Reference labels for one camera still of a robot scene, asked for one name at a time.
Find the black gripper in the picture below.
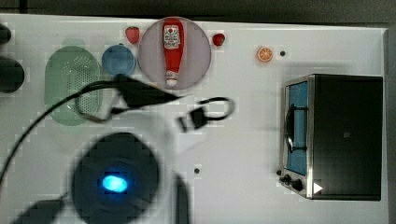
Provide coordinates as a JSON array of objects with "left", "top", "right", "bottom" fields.
[{"left": 113, "top": 75, "right": 179, "bottom": 109}]

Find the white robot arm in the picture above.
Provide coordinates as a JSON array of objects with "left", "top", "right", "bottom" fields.
[{"left": 1, "top": 75, "right": 201, "bottom": 224}]

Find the blue bowl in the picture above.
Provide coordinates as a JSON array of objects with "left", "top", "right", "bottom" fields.
[{"left": 102, "top": 44, "right": 136, "bottom": 76}]

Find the red strawberry toy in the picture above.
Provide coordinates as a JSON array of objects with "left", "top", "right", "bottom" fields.
[{"left": 125, "top": 27, "right": 140, "bottom": 44}]

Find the green perforated colander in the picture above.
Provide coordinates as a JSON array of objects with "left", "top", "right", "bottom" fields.
[{"left": 44, "top": 39, "right": 102, "bottom": 126}]

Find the grey round plate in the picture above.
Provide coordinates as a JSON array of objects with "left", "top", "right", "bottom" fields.
[{"left": 137, "top": 17, "right": 211, "bottom": 90}]

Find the red ketchup bottle toy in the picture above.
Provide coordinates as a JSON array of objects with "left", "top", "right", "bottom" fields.
[{"left": 162, "top": 18, "right": 185, "bottom": 87}]

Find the small red fruit toy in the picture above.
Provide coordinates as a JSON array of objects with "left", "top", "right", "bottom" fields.
[{"left": 212, "top": 34, "right": 225, "bottom": 47}]

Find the black pot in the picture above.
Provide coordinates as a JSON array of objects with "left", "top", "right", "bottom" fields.
[{"left": 0, "top": 56, "right": 24, "bottom": 93}]

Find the orange slice toy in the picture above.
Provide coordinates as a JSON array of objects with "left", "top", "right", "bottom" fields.
[{"left": 256, "top": 47, "right": 273, "bottom": 63}]

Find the black cylinder cup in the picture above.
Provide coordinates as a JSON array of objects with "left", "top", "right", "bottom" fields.
[{"left": 0, "top": 24, "right": 12, "bottom": 45}]

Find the silver black toaster oven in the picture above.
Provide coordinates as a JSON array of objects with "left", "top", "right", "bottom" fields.
[{"left": 276, "top": 74, "right": 384, "bottom": 201}]

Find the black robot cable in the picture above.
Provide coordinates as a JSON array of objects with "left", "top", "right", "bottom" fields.
[{"left": 0, "top": 79, "right": 234, "bottom": 188}]

